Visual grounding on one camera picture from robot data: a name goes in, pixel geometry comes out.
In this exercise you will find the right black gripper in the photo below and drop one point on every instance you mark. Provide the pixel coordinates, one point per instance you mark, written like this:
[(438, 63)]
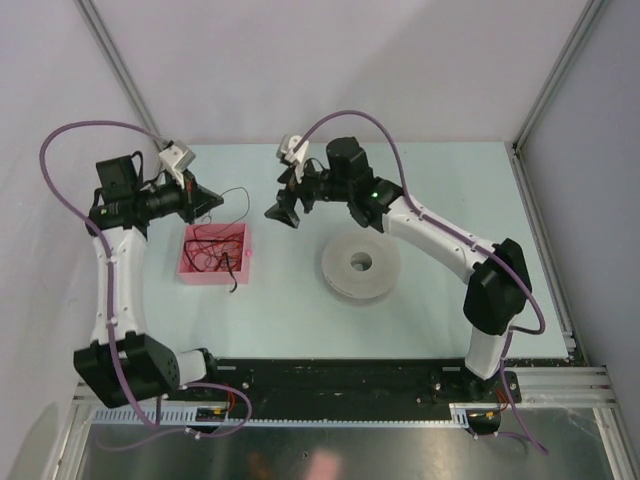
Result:
[(296, 195)]

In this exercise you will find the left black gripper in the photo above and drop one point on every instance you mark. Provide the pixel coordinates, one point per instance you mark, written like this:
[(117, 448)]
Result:
[(189, 198)]

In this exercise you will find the white plastic spool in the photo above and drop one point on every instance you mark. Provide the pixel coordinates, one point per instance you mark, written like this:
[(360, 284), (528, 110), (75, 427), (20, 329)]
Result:
[(361, 267)]

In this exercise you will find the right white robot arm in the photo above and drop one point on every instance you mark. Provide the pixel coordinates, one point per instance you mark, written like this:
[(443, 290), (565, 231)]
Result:
[(495, 274)]

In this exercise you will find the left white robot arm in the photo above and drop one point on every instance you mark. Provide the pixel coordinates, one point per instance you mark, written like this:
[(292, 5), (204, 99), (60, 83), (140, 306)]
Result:
[(123, 362)]

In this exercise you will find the pink plastic box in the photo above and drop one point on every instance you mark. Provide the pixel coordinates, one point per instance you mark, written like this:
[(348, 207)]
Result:
[(215, 254)]

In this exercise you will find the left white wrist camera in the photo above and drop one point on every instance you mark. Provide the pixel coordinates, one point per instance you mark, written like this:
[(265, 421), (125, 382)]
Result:
[(175, 158)]

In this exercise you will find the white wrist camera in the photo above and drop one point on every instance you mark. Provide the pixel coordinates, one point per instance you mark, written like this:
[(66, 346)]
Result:
[(175, 158), (293, 152)]

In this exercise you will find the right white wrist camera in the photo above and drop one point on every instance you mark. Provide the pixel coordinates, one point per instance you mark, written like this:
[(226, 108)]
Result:
[(293, 152)]

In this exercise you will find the left aluminium frame post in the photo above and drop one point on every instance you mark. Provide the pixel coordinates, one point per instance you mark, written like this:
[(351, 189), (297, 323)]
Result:
[(98, 29)]

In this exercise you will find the aluminium frame post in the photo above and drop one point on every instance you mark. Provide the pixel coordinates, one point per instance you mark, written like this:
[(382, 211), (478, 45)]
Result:
[(98, 29), (565, 60)]

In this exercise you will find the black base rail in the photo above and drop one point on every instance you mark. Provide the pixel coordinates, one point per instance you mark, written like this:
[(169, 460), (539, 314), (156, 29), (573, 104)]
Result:
[(356, 390)]

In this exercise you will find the right aluminium frame post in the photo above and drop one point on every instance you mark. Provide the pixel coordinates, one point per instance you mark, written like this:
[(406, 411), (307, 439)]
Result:
[(565, 60)]

